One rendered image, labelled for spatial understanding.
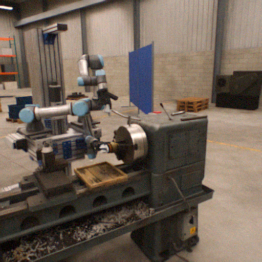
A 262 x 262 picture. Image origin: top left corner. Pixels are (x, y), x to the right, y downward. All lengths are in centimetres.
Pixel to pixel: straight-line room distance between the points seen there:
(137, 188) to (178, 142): 49
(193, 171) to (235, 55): 1003
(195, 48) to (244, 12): 252
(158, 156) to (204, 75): 1076
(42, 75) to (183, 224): 185
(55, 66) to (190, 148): 145
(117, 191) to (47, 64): 132
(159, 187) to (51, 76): 142
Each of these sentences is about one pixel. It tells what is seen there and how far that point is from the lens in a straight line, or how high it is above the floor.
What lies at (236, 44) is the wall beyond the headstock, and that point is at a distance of 1202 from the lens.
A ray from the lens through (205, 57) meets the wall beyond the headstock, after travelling 1249.
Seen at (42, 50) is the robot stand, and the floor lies 184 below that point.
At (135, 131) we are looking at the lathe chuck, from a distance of 186.
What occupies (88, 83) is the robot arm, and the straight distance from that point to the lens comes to 200.
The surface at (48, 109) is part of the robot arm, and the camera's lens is 205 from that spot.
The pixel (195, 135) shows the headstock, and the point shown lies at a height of 112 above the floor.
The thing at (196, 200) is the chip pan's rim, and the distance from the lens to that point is 224.
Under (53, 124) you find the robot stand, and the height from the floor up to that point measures 117.
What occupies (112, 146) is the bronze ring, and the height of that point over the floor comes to 110.
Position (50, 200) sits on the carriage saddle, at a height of 91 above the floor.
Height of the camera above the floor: 168
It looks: 15 degrees down
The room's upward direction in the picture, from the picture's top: 1 degrees counter-clockwise
